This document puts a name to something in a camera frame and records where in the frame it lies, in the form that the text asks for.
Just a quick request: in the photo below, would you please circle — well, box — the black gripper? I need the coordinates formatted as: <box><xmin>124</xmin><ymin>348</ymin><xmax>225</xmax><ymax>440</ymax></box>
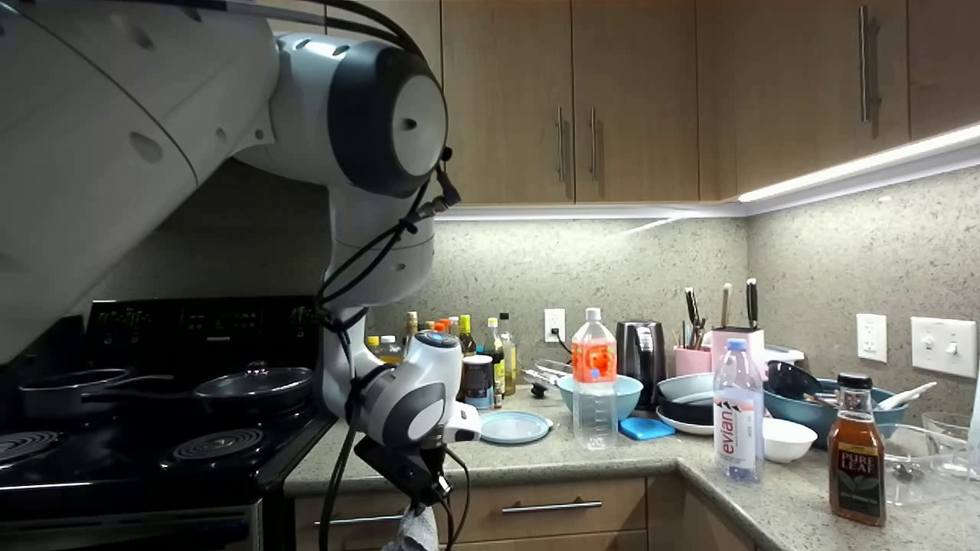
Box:
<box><xmin>354</xmin><ymin>439</ymin><xmax>451</xmax><ymax>506</ymax></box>

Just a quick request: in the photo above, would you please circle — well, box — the grey white rag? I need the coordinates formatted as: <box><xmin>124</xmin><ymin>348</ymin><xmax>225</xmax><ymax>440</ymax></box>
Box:
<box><xmin>379</xmin><ymin>506</ymin><xmax>440</xmax><ymax>551</ymax></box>

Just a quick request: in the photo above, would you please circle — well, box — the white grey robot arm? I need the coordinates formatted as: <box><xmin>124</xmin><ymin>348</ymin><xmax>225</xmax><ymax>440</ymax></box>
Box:
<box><xmin>0</xmin><ymin>0</ymin><xmax>466</xmax><ymax>503</ymax></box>

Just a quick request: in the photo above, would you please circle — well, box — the light blue plate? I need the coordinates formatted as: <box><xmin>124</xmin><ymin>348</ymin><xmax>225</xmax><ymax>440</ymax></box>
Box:
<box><xmin>482</xmin><ymin>409</ymin><xmax>553</xmax><ymax>448</ymax></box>

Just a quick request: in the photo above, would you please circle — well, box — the white lid dark jar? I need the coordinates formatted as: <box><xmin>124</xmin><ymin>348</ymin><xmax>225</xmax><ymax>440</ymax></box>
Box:
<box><xmin>460</xmin><ymin>354</ymin><xmax>494</xmax><ymax>398</ymax></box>

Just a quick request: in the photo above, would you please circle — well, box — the yellow cap oil bottle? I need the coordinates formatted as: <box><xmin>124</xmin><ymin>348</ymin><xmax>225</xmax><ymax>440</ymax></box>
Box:
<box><xmin>500</xmin><ymin>311</ymin><xmax>517</xmax><ymax>395</ymax></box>

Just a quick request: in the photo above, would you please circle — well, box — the orange soda plastic bottle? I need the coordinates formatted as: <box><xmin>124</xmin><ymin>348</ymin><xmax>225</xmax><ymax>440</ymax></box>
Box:
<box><xmin>571</xmin><ymin>305</ymin><xmax>617</xmax><ymax>451</ymax></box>

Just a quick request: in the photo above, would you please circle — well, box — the blue sponge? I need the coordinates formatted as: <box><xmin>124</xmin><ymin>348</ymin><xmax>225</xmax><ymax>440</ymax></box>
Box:
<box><xmin>619</xmin><ymin>416</ymin><xmax>674</xmax><ymax>440</ymax></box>

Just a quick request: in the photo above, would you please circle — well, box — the light blue bowl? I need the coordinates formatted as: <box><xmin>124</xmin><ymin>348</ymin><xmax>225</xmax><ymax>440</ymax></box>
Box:
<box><xmin>558</xmin><ymin>374</ymin><xmax>644</xmax><ymax>421</ymax></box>

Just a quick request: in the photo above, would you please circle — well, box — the black electric kettle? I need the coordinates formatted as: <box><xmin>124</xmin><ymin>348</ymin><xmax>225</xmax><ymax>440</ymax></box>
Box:
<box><xmin>617</xmin><ymin>319</ymin><xmax>666</xmax><ymax>409</ymax></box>

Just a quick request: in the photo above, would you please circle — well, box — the black stove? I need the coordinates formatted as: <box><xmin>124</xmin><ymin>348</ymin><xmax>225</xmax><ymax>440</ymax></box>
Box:
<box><xmin>0</xmin><ymin>294</ymin><xmax>328</xmax><ymax>551</ymax></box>

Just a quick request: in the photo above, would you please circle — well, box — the pink knife block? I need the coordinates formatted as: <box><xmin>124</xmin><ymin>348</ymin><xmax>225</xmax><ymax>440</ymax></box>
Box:
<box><xmin>674</xmin><ymin>283</ymin><xmax>766</xmax><ymax>376</ymax></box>

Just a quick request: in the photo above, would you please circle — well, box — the clear water bottle red label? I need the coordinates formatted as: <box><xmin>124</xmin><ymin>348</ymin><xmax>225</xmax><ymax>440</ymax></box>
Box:
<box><xmin>714</xmin><ymin>339</ymin><xmax>766</xmax><ymax>483</ymax></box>

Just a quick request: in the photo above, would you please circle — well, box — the small white bowl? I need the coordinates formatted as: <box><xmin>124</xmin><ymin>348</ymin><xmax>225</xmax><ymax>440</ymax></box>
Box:
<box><xmin>762</xmin><ymin>421</ymin><xmax>818</xmax><ymax>462</ymax></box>

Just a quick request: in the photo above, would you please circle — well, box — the dark blue bowl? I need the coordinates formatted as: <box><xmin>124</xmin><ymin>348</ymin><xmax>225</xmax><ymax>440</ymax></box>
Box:
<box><xmin>766</xmin><ymin>381</ymin><xmax>908</xmax><ymax>448</ymax></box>

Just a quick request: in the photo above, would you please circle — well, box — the dark sauce glass bottle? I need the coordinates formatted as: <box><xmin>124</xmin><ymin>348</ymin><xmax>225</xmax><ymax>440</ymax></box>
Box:
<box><xmin>826</xmin><ymin>374</ymin><xmax>885</xmax><ymax>526</ymax></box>

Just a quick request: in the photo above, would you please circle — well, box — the steel drawer handle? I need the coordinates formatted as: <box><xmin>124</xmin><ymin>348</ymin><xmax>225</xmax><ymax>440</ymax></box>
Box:
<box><xmin>500</xmin><ymin>500</ymin><xmax>604</xmax><ymax>516</ymax></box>

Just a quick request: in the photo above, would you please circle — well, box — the white wall outlet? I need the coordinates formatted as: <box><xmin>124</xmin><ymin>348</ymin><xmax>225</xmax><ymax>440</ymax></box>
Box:
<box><xmin>543</xmin><ymin>310</ymin><xmax>566</xmax><ymax>344</ymax></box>

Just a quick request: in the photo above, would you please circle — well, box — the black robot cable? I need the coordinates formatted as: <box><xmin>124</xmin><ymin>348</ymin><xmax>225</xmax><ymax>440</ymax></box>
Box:
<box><xmin>313</xmin><ymin>146</ymin><xmax>471</xmax><ymax>551</ymax></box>

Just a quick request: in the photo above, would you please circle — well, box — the white light switch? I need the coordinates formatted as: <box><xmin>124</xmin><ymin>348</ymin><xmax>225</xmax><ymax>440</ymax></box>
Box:
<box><xmin>910</xmin><ymin>315</ymin><xmax>976</xmax><ymax>381</ymax></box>

